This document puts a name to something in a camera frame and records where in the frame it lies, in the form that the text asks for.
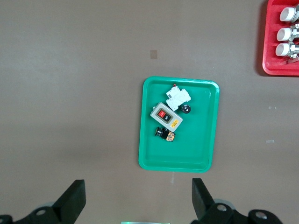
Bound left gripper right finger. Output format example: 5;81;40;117
191;177;244;224

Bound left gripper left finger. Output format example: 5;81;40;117
14;179;87;224

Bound green plastic tray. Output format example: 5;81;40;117
138;76;221;174

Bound red plastic tray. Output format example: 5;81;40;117
262;0;299;76

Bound white circuit breaker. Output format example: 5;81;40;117
165;84;192;112

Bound white capped brass pipe fitting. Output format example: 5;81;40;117
279;6;299;24
275;42;299;63
277;23;299;42

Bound black push button switch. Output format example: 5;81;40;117
154;126;176;142

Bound grey on-off switch box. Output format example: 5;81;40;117
150;102;184;132

